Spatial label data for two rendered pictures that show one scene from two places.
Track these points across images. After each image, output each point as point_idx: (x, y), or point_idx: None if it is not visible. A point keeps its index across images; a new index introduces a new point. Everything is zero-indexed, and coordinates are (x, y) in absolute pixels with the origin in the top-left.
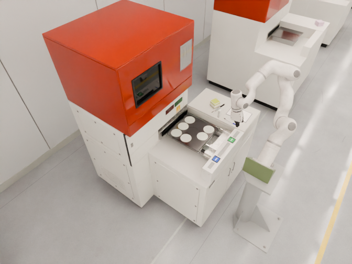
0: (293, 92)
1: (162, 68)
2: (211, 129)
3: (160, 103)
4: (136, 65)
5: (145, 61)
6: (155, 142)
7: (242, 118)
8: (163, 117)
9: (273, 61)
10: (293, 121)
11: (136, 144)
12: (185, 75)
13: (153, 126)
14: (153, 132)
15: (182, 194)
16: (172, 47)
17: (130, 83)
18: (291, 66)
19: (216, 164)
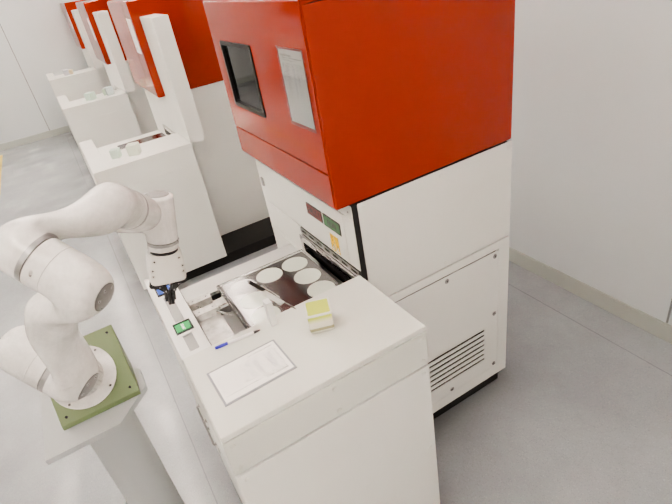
0: (25, 307)
1: (256, 69)
2: (263, 319)
3: (269, 150)
4: (219, 17)
5: (228, 22)
6: (299, 245)
7: (147, 272)
8: (305, 212)
9: (96, 186)
10: (4, 335)
11: (269, 192)
12: (307, 149)
13: (289, 200)
14: (291, 213)
15: None
16: (262, 33)
17: (219, 44)
18: (25, 216)
19: (153, 289)
